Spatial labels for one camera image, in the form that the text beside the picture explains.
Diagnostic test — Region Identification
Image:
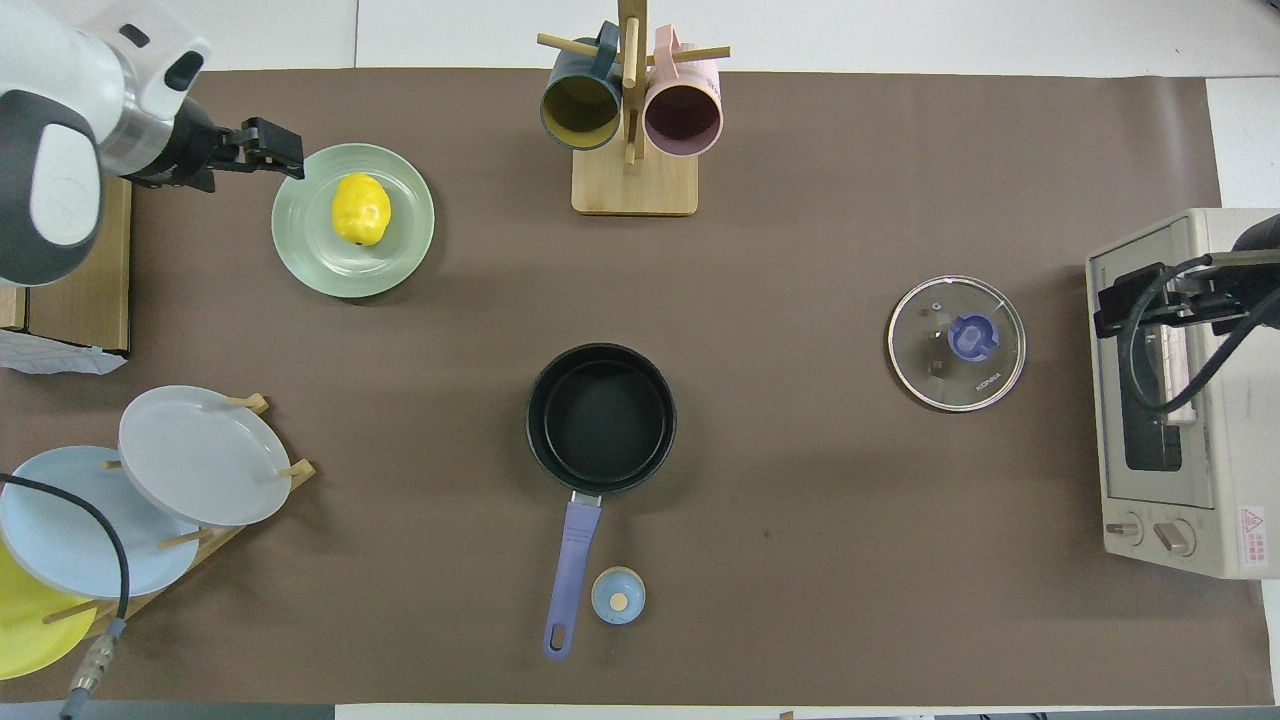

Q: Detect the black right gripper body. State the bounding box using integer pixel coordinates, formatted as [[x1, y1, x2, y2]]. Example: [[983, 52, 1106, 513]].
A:
[[1188, 212, 1280, 338]]

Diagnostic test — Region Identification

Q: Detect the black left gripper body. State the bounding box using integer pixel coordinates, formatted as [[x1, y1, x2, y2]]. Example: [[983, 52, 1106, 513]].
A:
[[134, 96, 248, 193]]

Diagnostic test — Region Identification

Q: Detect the yellow potato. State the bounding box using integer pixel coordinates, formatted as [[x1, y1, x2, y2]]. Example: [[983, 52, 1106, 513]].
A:
[[332, 172, 393, 248]]

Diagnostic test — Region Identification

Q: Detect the glass lid with blue knob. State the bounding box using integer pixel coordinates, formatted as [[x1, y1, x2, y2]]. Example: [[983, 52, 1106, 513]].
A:
[[887, 275, 1029, 414]]

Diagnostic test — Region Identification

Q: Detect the green plate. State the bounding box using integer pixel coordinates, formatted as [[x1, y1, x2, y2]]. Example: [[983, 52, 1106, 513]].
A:
[[271, 143, 437, 300]]

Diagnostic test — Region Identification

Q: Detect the grey plate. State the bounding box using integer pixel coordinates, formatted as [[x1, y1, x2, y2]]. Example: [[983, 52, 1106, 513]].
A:
[[118, 385, 294, 529]]

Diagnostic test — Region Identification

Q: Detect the wooden plate rack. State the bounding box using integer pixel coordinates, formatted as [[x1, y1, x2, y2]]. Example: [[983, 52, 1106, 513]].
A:
[[40, 392, 318, 642]]

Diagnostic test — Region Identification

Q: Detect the light blue plate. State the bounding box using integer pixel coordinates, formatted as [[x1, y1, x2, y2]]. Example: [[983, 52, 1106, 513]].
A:
[[0, 445, 202, 600]]

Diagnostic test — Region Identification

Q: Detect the yellow plate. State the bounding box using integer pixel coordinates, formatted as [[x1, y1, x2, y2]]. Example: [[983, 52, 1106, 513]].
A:
[[0, 540, 102, 682]]

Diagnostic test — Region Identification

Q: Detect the cream toaster oven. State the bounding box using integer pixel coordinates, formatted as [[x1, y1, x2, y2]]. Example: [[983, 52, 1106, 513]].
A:
[[1085, 208, 1280, 582]]

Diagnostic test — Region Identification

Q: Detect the dark wooden board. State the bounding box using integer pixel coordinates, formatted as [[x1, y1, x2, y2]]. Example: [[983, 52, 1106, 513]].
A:
[[25, 176, 133, 353]]

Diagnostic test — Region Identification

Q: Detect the white crumpled cloth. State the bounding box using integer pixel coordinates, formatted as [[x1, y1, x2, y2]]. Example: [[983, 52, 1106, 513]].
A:
[[0, 329, 129, 378]]

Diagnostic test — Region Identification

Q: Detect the dark teal mug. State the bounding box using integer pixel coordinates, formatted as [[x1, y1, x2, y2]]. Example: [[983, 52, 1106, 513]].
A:
[[539, 21, 627, 152]]

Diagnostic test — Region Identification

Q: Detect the wooden mug tree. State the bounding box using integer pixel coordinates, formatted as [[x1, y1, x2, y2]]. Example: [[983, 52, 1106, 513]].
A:
[[536, 0, 732, 218]]

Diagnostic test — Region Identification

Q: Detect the brown table mat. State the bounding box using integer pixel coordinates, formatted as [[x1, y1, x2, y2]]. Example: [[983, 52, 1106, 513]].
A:
[[0, 68, 1274, 707]]

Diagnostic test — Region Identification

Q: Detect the pink ribbed mug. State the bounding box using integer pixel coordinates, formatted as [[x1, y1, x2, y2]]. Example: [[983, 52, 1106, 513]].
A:
[[642, 25, 725, 159]]

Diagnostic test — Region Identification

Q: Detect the dark blue saucepan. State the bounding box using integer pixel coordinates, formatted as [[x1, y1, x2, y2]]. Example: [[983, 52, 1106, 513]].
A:
[[525, 343, 679, 662]]

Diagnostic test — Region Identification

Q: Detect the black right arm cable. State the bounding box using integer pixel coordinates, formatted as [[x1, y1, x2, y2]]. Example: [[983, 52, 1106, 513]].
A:
[[1118, 252, 1280, 414]]

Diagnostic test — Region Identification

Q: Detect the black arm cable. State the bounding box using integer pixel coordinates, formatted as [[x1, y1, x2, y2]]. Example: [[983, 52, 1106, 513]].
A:
[[1118, 252, 1280, 414], [0, 473, 133, 720]]

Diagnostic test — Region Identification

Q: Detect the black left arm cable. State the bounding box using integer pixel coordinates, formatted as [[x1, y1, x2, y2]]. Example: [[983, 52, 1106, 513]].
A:
[[0, 473, 133, 720]]

